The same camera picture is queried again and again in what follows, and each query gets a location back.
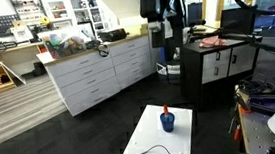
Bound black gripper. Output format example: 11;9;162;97
163;16;188;62

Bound pen with orange cap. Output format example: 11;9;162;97
162;103;170;118

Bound blue plastic cup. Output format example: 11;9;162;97
159;111;177;134

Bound black cabinet with white doors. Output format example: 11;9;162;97
177;35;264;112

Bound pink cloth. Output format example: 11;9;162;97
197;34;228;50

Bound dark blue monitor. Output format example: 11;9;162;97
185;1;205;26

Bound black box device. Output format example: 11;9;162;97
97;27;128;44

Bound black computer monitor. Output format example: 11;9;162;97
219;5;259;37

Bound black metal boom bar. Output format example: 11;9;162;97
187;24;275;66

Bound white drawer cabinet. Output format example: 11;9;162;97
35;32;158;120

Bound clear bag of colourful toys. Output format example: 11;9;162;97
41;26;87;60

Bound metal breadboard robot platform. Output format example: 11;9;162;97
234;101;275;154

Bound black bin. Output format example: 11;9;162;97
31;60;48;78

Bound small parts rack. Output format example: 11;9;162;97
9;0;45;27

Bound wooden workbench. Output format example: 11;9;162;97
0;40;49;80

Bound white board panel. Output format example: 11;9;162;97
0;58;28;88

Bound black headphones with cord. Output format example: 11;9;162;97
85;38;111;59

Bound bundle of black cables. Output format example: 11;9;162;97
236;73;275;100

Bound orange handled screwdriver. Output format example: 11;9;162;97
232;124;243;142

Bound white wall shelf unit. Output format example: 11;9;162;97
38;0;106;38

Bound white picture frame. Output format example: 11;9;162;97
10;25;35;44

